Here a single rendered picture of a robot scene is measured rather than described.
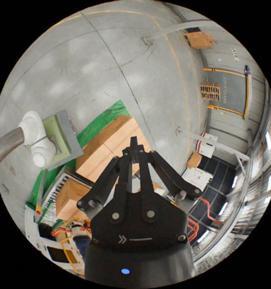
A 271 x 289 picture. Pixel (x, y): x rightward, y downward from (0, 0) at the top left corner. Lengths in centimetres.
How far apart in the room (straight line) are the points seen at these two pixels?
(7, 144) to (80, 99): 136
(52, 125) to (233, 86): 946
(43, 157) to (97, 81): 147
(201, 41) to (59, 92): 652
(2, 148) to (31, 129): 24
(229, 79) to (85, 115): 920
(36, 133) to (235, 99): 977
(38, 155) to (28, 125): 19
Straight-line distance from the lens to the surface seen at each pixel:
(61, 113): 91
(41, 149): 64
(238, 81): 907
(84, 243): 121
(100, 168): 140
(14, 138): 60
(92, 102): 166
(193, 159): 763
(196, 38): 658
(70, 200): 118
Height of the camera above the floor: 164
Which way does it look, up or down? 48 degrees down
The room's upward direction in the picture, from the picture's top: 121 degrees clockwise
